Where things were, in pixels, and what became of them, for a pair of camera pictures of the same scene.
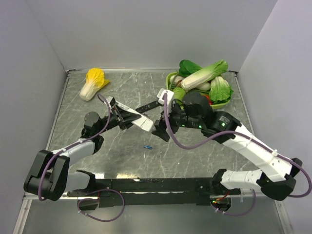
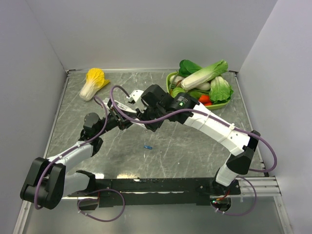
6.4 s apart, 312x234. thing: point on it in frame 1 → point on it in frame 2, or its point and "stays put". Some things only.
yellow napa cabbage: [95, 81] stays put
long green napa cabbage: [216, 69] stays put
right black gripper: [161, 126] → [145, 115]
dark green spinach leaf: [187, 67] stays put
